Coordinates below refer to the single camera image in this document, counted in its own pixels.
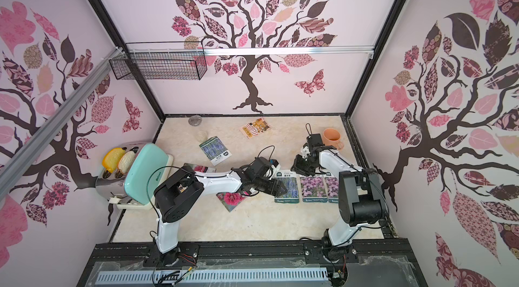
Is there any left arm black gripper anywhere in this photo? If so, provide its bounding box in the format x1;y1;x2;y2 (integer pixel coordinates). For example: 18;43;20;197
252;177;287;198

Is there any lavender seed packet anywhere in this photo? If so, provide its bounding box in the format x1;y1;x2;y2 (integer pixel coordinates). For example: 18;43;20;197
274;170;300;204
199;136;232;165

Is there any pink cosmos seed packet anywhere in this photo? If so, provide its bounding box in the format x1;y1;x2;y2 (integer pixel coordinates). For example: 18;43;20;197
300;176;328;203

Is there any pink rose packet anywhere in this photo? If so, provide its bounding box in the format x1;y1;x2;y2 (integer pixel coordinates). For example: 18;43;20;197
184;163;216;173
216;192;245;212

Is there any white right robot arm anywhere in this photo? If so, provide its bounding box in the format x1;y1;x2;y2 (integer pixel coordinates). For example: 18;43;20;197
291;134;388;250

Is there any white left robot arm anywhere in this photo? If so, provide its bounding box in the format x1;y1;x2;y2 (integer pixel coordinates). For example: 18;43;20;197
154;157;287;255

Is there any orange ceramic mug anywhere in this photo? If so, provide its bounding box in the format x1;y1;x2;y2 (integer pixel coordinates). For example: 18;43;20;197
322;128;344;150

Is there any orange illustrated packet at back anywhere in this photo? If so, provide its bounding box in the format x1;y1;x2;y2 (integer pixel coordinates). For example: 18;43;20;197
240;117;272;139

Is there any clear glass jar with grains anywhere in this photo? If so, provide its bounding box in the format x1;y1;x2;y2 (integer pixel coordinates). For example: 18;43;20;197
188;115;208;143

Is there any beige toast slice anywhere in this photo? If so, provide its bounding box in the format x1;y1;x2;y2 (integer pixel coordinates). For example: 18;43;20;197
116;150;137;177

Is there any black wire basket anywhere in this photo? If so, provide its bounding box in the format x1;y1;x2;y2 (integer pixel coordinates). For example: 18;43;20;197
109;39;209;81

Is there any white slotted cable duct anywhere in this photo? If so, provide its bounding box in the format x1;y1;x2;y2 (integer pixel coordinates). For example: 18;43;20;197
93;268;328;286

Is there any aluminium rail on wall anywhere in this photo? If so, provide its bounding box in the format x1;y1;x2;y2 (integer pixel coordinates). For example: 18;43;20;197
1;47;123;198

